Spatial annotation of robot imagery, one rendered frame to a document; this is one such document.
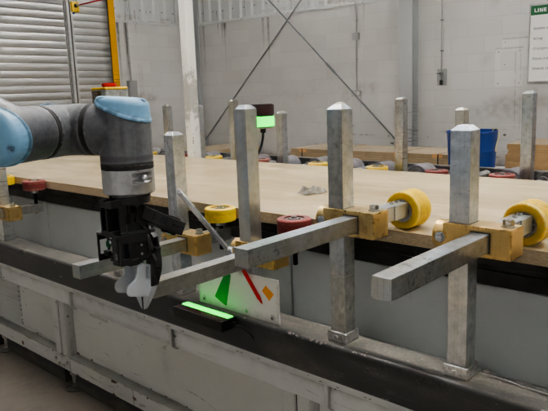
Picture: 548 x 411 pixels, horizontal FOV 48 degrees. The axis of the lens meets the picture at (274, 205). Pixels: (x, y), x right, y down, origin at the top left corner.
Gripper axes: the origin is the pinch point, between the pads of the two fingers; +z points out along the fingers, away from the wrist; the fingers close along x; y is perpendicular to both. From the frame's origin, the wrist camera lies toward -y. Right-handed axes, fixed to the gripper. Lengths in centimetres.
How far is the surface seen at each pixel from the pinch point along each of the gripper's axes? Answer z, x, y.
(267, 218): -6.3, -12.1, -45.6
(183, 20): -71, -137, -125
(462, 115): -27, -6, -138
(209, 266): -3.6, 1.5, -14.0
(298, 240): -12.8, 26.5, -11.8
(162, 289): -1.9, 1.5, -2.5
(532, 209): -15, 52, -47
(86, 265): -2.3, -23.5, -1.7
